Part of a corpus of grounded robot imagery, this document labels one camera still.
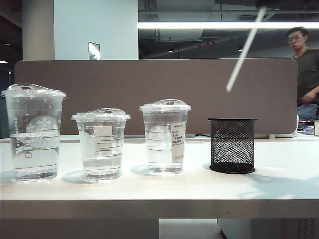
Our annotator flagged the black mesh pen holder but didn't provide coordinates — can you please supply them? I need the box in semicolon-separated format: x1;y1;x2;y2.
207;117;258;174

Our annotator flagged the white cabinet with vent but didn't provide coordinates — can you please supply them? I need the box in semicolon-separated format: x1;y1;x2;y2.
217;218;319;239

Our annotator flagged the medium clear labelled cup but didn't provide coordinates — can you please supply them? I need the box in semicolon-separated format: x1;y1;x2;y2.
139;99;192;176

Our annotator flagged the long white ceiling light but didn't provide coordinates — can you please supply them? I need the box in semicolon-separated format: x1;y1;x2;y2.
137;21;319;29

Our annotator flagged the grey round column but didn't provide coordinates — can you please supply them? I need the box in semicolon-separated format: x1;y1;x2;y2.
21;0;55;61

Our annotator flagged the large clear plastic cup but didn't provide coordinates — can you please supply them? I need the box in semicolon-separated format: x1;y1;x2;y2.
0;83;67;182

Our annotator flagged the man in dark shirt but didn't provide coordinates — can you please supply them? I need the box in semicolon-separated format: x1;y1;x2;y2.
288;26;319;120

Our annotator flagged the blue printed packet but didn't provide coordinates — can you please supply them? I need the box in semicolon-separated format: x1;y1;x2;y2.
298;123;315;132

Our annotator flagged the small clear plastic cup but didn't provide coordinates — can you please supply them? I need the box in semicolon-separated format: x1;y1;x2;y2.
71;108;132;182

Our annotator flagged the silver wall sign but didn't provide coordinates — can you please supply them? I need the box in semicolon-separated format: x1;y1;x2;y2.
87;41;101;60

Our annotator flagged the brown desk partition panel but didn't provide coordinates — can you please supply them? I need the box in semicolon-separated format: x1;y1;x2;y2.
14;58;299;136

